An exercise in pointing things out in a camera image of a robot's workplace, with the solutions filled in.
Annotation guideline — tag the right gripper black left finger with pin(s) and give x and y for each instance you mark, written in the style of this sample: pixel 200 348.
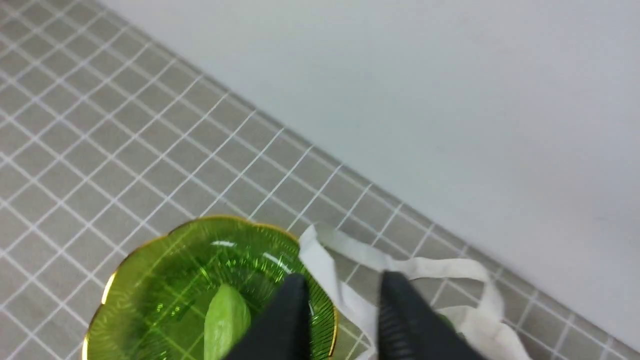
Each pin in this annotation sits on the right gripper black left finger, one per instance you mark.
pixel 282 331

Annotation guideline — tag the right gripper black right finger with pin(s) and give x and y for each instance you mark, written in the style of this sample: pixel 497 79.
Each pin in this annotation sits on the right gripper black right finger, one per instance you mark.
pixel 410 330

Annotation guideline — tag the light green vegetable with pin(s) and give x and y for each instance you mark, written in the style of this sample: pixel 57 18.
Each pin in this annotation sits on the light green vegetable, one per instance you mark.
pixel 227 320

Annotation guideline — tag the white cloth bag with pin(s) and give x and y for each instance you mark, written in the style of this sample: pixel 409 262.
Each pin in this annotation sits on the white cloth bag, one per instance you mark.
pixel 483 326

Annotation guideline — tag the green glass plate, gold rim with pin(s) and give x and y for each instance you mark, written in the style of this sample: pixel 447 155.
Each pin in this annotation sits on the green glass plate, gold rim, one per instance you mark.
pixel 154 305

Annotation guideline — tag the grey checkered tablecloth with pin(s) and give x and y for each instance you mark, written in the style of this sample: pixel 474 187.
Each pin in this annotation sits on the grey checkered tablecloth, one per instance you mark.
pixel 109 140

